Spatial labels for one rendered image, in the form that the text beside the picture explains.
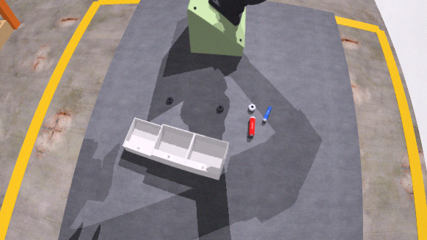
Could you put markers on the blue battery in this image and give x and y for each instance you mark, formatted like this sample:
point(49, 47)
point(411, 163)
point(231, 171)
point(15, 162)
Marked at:
point(267, 114)

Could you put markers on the white bin rack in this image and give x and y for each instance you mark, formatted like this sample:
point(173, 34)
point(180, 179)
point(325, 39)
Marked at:
point(204, 156)

